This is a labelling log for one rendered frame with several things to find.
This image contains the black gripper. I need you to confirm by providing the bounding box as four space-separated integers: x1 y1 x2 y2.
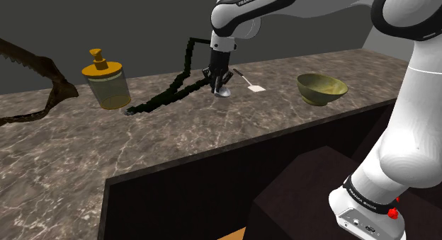
202 48 234 94

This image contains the green bowl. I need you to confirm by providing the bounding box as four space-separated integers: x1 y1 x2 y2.
297 73 349 107

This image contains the yellow soap dispenser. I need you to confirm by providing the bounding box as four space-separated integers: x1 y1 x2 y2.
81 48 132 110

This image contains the dark robot stand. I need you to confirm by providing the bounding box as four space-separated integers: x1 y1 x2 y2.
242 145 442 240

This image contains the brown jagged curved branch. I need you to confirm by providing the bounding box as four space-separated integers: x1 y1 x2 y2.
0 38 79 127

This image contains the white spatula with dark handle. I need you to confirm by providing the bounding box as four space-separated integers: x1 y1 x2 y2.
232 68 266 93

